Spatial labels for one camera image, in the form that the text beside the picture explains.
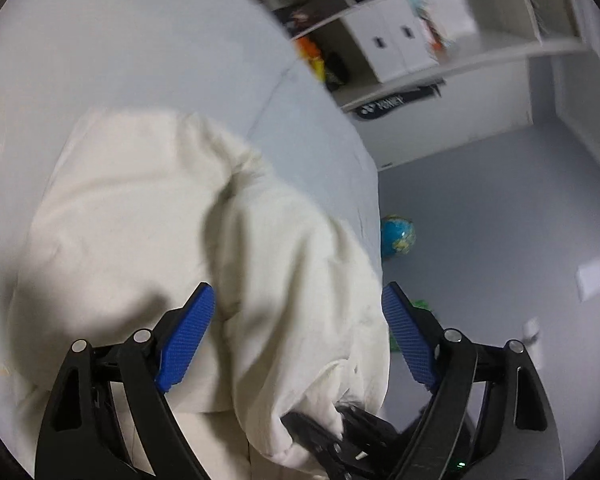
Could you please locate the white room door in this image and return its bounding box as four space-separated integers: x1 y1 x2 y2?
360 55 535 171

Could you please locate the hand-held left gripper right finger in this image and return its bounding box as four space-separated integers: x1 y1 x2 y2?
380 281 563 480

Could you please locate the white open wardrobe shelf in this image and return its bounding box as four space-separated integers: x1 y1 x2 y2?
252 0 600 111

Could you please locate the black racket bag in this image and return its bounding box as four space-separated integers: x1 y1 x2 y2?
352 82 443 121

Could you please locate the white drawer unit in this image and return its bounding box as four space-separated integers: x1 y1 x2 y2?
342 0 438 83

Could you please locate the blue globe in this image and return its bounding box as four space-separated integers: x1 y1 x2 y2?
380 215 417 260

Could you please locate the white hooded coat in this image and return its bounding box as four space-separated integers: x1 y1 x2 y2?
7 107 393 476

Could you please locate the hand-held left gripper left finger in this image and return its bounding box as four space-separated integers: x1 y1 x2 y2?
34 282 217 480

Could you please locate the green shopping bag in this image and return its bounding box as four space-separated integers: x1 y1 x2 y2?
387 297 433 353

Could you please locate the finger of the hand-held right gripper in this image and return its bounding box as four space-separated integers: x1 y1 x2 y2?
281 411 346 467
336 402 398 442

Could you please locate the bed with grey sheet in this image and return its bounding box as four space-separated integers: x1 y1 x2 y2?
0 0 383 480

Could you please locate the orange box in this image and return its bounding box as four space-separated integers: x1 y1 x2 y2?
297 35 321 61

